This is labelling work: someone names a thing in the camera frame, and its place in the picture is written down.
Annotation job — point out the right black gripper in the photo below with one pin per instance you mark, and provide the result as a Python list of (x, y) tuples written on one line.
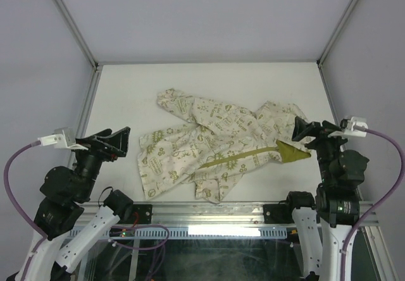
[(321, 131)]

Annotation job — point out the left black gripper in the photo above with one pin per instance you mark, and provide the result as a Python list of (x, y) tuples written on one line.
[(117, 143)]

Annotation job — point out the cream patterned hooded jacket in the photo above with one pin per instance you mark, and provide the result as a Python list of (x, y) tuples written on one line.
[(216, 144)]

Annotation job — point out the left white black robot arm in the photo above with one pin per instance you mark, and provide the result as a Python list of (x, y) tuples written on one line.
[(50, 255)]

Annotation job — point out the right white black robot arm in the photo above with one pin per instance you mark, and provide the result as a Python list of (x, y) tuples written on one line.
[(327, 222)]

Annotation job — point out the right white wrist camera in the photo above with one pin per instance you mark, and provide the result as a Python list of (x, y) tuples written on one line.
[(351, 127)]

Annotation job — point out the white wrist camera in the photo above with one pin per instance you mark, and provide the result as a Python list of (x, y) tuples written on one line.
[(351, 127), (62, 138)]

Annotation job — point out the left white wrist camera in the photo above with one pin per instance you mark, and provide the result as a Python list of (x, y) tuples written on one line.
[(62, 138)]

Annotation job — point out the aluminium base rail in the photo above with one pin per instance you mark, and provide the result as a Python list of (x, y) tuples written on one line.
[(239, 213)]

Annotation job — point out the white slotted cable duct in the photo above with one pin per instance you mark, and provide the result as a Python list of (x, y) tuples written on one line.
[(197, 232)]

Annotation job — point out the right aluminium frame post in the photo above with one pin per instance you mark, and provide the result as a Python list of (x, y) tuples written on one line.
[(338, 29)]

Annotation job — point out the aluminium frame post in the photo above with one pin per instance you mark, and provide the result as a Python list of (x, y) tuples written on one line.
[(338, 29), (75, 32)]

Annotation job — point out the left aluminium frame post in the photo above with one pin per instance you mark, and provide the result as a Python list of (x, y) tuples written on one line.
[(75, 32)]

